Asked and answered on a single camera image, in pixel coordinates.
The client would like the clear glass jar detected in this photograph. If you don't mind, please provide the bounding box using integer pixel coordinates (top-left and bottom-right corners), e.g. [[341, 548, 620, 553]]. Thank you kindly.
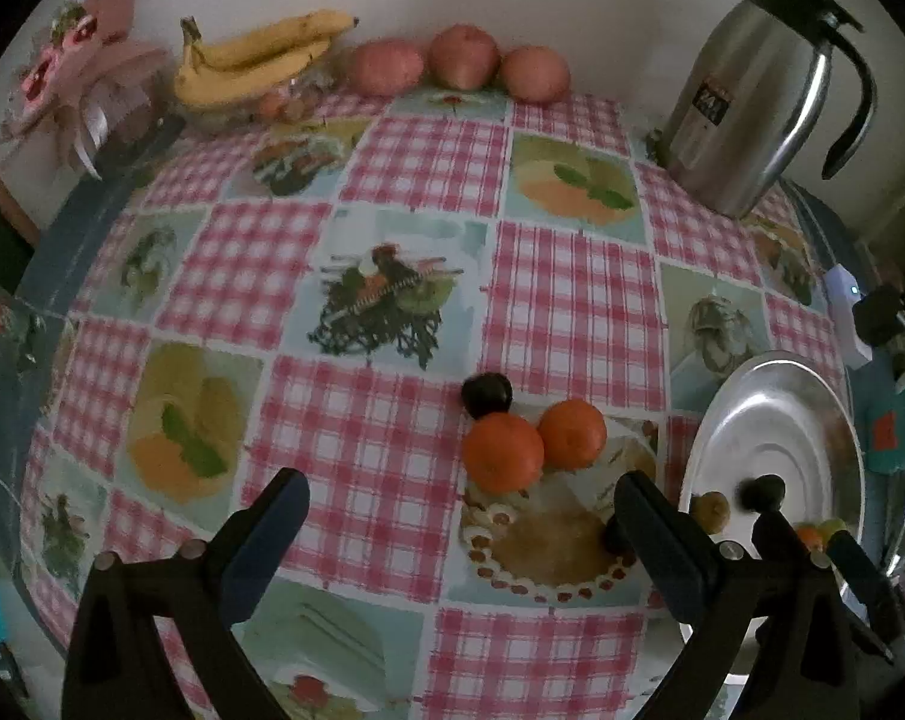
[[0, 277, 49, 391]]

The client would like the brown kiwi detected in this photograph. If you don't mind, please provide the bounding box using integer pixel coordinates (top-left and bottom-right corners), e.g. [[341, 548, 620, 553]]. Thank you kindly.
[[690, 491, 729, 533]]

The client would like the small orange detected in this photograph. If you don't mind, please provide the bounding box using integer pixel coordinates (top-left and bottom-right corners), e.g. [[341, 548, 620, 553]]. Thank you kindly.
[[536, 399, 608, 472]]

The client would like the black device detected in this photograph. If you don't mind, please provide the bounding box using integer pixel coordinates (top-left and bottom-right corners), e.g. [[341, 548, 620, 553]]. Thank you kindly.
[[853, 286, 905, 342]]

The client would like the yellow banana bunch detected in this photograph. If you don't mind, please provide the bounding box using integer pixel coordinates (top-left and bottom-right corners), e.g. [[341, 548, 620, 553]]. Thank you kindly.
[[173, 9, 361, 107]]

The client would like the round metal plate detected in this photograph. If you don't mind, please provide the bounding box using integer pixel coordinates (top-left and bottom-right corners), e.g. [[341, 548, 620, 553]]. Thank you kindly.
[[678, 351, 865, 685]]

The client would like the teal box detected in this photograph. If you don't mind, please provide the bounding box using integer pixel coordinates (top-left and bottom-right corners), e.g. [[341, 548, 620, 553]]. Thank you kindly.
[[864, 390, 905, 475]]

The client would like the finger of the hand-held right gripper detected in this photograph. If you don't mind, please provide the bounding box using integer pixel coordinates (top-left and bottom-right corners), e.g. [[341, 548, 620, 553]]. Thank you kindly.
[[735, 474, 809, 560], [825, 531, 905, 665]]

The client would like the white power adapter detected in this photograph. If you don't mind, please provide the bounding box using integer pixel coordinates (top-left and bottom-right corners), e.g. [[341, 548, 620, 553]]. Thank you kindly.
[[823, 266, 873, 370]]

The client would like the pink flower bouquet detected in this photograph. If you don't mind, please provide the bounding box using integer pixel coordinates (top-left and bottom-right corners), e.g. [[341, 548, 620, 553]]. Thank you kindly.
[[0, 0, 172, 181]]

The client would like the steel thermos jug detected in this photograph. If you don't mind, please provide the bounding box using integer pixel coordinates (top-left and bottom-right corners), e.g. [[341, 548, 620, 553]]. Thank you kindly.
[[658, 0, 878, 220]]

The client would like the glass fruit bowl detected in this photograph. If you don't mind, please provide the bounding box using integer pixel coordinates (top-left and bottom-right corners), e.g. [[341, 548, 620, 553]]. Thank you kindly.
[[186, 52, 342, 128]]

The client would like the pink checked printed tablecloth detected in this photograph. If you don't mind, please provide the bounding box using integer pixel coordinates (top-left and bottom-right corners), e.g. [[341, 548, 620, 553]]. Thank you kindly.
[[17, 94, 862, 720]]

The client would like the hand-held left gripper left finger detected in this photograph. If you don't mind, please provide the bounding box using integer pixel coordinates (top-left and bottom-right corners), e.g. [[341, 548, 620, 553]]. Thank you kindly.
[[62, 467, 311, 720]]

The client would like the red apple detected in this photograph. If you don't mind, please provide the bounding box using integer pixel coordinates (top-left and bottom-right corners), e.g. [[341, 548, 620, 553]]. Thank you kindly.
[[347, 39, 427, 97], [499, 45, 572, 103], [429, 24, 500, 89]]

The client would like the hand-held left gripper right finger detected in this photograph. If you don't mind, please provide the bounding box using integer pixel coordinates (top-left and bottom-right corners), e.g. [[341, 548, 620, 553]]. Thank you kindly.
[[615, 468, 894, 720]]

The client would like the large orange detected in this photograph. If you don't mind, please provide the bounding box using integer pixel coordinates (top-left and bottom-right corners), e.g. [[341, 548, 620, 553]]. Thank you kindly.
[[463, 412, 545, 494]]

